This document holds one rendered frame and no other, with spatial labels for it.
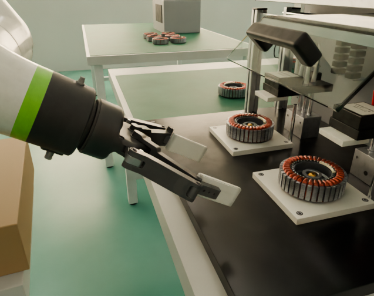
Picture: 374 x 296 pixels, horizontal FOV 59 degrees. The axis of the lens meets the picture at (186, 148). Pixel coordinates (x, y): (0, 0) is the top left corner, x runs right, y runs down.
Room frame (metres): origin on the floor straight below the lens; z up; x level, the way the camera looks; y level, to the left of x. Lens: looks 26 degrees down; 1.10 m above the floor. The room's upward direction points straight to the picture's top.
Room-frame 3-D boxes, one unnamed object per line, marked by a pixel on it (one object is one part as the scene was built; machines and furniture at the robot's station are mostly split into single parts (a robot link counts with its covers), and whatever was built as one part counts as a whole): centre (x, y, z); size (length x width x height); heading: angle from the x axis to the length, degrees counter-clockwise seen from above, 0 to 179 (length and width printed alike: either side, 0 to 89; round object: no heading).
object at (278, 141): (0.73, -0.15, 0.78); 0.15 x 0.15 x 0.01; 17
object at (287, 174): (0.50, -0.22, 0.80); 0.11 x 0.11 x 0.04
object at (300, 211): (0.50, -0.22, 0.78); 0.15 x 0.15 x 0.01; 17
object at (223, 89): (1.17, -0.17, 0.77); 0.11 x 0.11 x 0.04
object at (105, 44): (2.95, 0.30, 0.37); 1.85 x 1.10 x 0.75; 17
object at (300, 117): (0.78, -0.29, 0.80); 0.08 x 0.05 x 0.06; 17
